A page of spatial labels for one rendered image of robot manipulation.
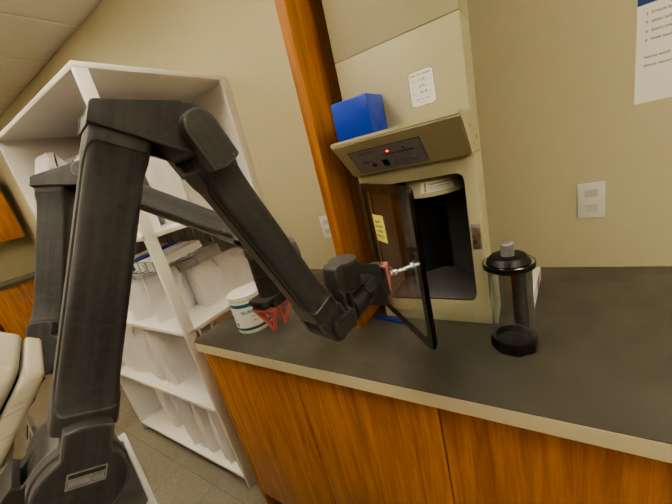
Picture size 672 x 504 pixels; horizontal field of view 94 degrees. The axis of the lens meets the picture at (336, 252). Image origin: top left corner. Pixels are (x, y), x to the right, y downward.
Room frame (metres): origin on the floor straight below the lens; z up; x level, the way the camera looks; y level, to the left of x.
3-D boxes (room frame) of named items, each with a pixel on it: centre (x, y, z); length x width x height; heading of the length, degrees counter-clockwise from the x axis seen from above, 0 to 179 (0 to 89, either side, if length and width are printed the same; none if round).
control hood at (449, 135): (0.81, -0.21, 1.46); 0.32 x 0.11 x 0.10; 55
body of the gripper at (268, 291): (0.76, 0.19, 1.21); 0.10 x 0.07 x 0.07; 145
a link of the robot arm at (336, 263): (0.56, 0.02, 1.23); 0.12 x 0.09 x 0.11; 132
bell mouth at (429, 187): (0.93, -0.32, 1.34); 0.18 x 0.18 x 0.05
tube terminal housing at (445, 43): (0.96, -0.32, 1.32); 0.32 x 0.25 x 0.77; 55
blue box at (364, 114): (0.86, -0.14, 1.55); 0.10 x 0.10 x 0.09; 55
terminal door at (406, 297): (0.78, -0.15, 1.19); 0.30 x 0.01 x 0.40; 11
